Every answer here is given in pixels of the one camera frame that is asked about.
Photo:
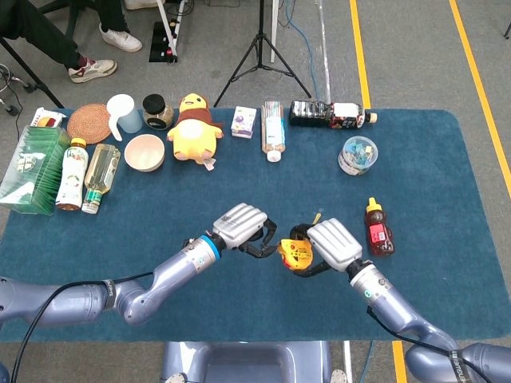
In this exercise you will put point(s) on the yellow oil bottle green label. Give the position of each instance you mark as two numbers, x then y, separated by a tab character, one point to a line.
101	171

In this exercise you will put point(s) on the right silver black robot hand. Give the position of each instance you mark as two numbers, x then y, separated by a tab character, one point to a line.
337	243

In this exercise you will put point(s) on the round woven coaster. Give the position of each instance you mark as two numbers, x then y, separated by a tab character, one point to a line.
88	123

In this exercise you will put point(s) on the chrome wheeled stool base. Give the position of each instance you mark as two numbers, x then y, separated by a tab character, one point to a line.
12	80

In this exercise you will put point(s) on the white pale blue pitcher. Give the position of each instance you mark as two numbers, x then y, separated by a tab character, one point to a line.
127	115

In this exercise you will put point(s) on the white label drink bottle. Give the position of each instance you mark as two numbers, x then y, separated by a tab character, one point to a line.
72	175

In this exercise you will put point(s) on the white vertical post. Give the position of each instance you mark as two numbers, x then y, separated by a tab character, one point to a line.
274	32

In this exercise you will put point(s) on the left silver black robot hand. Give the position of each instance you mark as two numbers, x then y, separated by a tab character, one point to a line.
239	223

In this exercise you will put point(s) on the black power strip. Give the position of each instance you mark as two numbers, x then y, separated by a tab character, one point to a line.
159	44

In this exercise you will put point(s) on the dark tea drink bottle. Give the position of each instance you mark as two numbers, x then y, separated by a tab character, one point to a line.
315	113

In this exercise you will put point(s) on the black slanted rod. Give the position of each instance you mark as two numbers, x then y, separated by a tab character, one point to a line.
32	73

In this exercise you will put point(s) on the green tea bag box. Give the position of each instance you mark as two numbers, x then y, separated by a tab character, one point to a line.
32	167

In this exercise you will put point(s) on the glass jar black lid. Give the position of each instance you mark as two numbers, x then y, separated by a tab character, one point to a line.
157	113

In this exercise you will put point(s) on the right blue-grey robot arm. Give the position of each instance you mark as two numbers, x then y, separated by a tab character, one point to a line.
391	303

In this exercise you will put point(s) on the blue table mat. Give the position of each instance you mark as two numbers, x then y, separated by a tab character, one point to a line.
239	303

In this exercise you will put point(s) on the honey squeeze bottle yellow cap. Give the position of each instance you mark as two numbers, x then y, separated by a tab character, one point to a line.
379	235

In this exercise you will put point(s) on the black stand leg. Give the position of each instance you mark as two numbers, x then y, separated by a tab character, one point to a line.
508	32

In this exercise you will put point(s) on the clear plastic jar of clips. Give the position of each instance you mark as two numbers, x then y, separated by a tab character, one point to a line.
357	157

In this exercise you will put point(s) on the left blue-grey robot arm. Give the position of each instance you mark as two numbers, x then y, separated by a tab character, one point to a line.
175	271

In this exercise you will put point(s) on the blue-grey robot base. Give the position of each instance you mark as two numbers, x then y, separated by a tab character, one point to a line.
247	363

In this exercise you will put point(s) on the seated person dark trousers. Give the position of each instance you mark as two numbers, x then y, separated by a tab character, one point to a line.
36	28

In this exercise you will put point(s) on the small purple white box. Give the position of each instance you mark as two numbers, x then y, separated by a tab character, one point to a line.
243	121

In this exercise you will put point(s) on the yellow plush duck toy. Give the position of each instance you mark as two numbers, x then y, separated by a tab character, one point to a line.
193	135

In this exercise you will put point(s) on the beige bowl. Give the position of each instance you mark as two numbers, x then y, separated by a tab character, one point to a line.
143	153

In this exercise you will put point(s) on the small red white box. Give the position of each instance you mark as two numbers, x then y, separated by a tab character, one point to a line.
46	119

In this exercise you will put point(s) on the white metal frame leg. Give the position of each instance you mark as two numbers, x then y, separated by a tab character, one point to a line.
165	24

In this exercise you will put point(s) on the small yellow toy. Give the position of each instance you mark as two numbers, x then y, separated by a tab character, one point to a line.
297	255

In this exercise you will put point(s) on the black tripod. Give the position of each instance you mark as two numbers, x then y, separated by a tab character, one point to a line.
261	24

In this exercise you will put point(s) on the clear bottle white cap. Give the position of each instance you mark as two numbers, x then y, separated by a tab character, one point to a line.
273	131

